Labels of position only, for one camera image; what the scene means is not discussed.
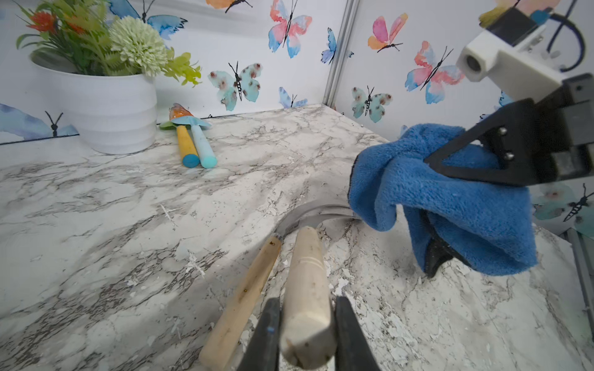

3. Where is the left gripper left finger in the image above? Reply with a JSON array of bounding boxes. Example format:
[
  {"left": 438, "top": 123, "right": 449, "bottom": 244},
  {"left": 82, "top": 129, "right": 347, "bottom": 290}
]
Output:
[{"left": 237, "top": 298, "right": 281, "bottom": 371}]

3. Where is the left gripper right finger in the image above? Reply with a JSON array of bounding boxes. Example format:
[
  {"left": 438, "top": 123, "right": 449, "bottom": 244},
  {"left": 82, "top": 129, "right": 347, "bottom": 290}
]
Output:
[{"left": 335, "top": 296, "right": 381, "bottom": 371}]

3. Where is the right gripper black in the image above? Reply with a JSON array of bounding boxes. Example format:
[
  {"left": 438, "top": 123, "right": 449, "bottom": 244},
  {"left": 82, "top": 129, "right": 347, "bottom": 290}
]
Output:
[{"left": 425, "top": 74, "right": 593, "bottom": 186}]

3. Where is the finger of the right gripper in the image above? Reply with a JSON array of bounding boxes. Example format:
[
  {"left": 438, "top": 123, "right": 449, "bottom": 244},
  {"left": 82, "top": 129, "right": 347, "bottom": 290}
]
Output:
[{"left": 423, "top": 213, "right": 469, "bottom": 278}]

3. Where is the sickle wooden handle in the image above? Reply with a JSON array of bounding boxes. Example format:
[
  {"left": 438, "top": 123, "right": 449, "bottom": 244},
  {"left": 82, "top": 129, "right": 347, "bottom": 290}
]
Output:
[
  {"left": 275, "top": 199, "right": 359, "bottom": 370},
  {"left": 198, "top": 217, "right": 363, "bottom": 371}
]

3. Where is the blue microfiber rag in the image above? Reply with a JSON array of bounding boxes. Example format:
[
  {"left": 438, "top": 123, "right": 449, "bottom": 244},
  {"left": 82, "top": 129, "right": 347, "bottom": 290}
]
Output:
[{"left": 348, "top": 124, "right": 538, "bottom": 276}]

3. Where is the teal garden trowel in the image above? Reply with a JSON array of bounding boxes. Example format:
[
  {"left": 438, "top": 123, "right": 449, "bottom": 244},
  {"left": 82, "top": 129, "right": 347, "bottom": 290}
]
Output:
[{"left": 171, "top": 116, "right": 217, "bottom": 168}]

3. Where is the white pot with plant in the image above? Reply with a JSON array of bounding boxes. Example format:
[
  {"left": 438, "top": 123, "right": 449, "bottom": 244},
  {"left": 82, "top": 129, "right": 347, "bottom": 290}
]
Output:
[{"left": 15, "top": 1, "right": 201, "bottom": 155}]

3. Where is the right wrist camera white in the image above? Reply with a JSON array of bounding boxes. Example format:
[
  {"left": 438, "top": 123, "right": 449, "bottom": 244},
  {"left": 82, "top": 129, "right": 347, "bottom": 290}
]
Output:
[{"left": 456, "top": 7, "right": 566, "bottom": 103}]

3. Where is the yellow handled garden tool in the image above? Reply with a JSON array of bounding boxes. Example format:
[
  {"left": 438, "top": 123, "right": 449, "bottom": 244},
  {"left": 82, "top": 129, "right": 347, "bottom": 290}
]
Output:
[{"left": 159, "top": 103, "right": 200, "bottom": 168}]

